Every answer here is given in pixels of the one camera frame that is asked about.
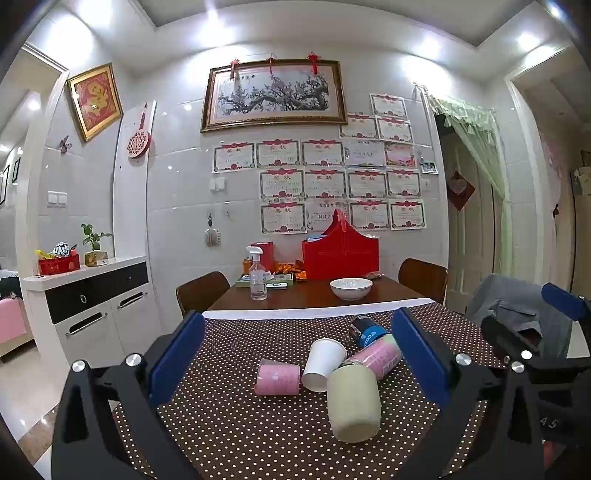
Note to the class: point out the black and white gadget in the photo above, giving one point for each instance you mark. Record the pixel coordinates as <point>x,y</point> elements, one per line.
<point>277,286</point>

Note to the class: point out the orange snack packets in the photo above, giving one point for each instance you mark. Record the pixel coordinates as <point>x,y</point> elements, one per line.
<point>291,270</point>

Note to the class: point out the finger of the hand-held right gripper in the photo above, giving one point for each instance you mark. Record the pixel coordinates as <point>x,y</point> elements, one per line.
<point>508,339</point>
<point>563,301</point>

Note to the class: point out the white door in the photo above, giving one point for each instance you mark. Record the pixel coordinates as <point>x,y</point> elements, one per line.
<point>466,249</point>

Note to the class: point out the pink floral wall sticker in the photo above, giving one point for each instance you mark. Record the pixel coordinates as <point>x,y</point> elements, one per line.
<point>551,157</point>

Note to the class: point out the butterfly wall sticker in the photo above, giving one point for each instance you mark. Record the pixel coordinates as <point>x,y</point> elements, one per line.
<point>64,143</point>

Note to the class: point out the flat green box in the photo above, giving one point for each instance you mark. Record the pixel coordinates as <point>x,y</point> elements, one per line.
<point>242,280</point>

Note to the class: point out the brown polka-dot tablecloth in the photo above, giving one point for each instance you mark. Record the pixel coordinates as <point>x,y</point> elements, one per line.
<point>231,420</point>

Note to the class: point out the red basket with items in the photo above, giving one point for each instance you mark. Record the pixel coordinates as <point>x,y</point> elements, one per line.
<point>57,266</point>

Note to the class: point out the pink cup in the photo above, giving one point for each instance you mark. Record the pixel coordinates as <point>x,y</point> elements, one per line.
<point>277,379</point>

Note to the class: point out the white bowl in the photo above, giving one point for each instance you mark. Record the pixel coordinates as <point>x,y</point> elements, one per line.
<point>351,288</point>

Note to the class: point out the cream cup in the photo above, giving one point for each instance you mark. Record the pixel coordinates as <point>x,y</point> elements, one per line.
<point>354,406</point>

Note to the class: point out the pink bedding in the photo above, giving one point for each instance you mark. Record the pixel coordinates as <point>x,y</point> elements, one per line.
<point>13,323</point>

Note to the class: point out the blue and black can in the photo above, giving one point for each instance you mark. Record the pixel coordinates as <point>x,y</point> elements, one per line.
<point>367,332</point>

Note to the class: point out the brown wooden chair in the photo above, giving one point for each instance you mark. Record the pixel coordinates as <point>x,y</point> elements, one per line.
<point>203,291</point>
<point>422,277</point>

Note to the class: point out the red tassel knot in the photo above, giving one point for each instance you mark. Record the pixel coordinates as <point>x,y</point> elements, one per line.
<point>271,62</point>
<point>234,67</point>
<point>314,61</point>

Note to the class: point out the green lace curtain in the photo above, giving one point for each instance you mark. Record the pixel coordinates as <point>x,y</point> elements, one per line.
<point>480,138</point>

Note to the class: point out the red paper-cut fan ornament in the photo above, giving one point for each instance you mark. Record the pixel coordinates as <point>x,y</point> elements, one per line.
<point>138,142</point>

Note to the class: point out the white wall socket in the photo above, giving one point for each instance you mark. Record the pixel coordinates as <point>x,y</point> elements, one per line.
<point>218,184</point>

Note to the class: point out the small red box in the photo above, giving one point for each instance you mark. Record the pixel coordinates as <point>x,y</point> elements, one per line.
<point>265,254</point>

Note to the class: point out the wall of award certificates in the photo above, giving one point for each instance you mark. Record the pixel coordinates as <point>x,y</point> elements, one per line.
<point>323,184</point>

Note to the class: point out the white light switch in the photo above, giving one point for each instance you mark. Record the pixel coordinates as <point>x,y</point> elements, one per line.
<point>57,198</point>

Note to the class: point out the grey jacket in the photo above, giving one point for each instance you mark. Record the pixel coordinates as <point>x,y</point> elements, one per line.
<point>512,300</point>

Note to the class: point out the large red gift bag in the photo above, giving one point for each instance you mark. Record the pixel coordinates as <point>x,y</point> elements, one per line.
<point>341,258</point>

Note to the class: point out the pink patterned can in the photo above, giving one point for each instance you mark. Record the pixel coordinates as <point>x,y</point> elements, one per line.
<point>376,357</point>

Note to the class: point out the small wall photos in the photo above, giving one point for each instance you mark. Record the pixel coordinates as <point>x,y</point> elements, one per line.
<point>428,164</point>

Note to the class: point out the gold-framed red picture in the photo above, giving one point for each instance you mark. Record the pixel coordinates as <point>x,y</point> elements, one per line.
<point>94,100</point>

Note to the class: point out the white sideboard cabinet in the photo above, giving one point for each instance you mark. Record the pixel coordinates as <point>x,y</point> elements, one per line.
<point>92,323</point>

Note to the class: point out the clear spray bottle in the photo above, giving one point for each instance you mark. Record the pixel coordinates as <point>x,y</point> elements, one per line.
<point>257,279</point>

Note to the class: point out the hanging white brush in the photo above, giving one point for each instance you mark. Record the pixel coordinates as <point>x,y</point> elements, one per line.
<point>212,236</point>

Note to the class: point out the potted green plant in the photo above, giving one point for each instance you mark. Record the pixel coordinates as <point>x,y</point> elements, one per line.
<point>96,256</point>

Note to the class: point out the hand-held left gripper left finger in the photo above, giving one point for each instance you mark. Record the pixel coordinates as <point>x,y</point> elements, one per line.
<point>178,357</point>

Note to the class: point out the gold-framed blossom painting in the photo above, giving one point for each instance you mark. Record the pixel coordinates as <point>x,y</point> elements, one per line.
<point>274,94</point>

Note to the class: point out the red diamond door decoration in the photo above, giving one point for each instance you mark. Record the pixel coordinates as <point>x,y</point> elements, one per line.
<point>461,190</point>

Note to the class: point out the white paper cup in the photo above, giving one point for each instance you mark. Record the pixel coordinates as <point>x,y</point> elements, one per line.
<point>323,362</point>

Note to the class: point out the black picture frame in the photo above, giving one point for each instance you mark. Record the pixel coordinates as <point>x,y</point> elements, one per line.
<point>16,168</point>

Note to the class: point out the black and white patterned pouch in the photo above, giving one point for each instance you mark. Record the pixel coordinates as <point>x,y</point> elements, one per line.
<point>62,250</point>

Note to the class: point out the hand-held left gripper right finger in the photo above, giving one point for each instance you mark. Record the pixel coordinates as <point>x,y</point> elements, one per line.
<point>420,357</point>

